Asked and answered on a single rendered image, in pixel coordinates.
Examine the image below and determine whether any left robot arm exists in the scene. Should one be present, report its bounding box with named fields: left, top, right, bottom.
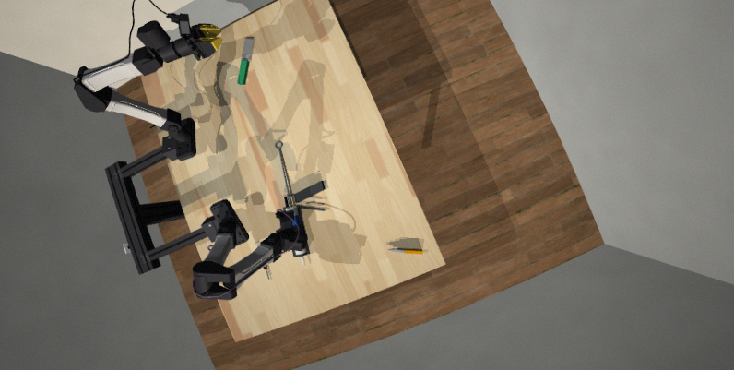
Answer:
left=74, top=13, right=193, bottom=158

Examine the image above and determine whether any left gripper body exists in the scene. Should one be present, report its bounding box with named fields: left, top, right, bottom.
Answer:
left=174, top=23, right=216, bottom=61

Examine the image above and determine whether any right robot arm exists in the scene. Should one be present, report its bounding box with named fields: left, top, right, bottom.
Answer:
left=193, top=202, right=298, bottom=300

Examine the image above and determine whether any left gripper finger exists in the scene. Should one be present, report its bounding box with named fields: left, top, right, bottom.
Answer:
left=199, top=37, right=222, bottom=51
left=200, top=24, right=221, bottom=37

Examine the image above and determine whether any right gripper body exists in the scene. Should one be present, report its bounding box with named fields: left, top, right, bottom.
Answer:
left=276, top=224, right=306, bottom=234

